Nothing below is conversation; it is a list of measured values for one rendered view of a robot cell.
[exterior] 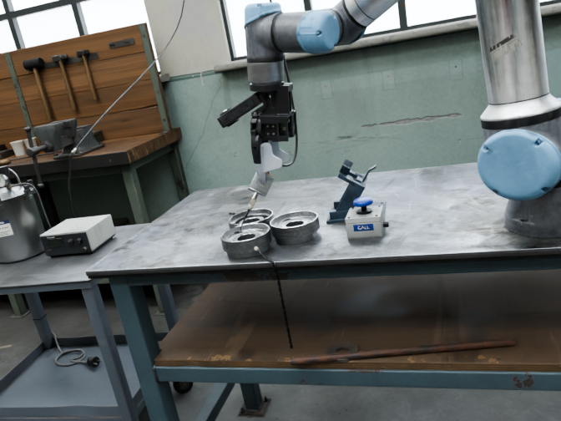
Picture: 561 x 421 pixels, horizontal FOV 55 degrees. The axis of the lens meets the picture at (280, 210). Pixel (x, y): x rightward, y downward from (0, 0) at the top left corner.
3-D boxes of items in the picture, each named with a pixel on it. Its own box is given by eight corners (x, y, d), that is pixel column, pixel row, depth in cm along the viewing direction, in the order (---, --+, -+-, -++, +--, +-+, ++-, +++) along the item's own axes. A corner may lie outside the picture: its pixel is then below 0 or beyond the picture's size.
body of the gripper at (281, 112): (287, 144, 110) (285, 85, 105) (248, 144, 112) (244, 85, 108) (297, 136, 116) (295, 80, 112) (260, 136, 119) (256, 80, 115)
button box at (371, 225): (347, 240, 108) (344, 217, 107) (352, 227, 115) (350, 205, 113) (387, 237, 106) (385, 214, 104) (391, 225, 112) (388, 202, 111)
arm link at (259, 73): (241, 63, 106) (255, 59, 114) (243, 87, 108) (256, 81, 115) (277, 63, 104) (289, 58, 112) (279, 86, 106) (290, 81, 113)
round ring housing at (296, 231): (329, 235, 112) (326, 217, 111) (284, 250, 109) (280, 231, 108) (308, 224, 122) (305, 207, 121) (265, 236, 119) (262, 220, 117)
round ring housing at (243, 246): (218, 251, 116) (214, 233, 115) (261, 236, 119) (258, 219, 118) (233, 265, 106) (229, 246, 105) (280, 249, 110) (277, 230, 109)
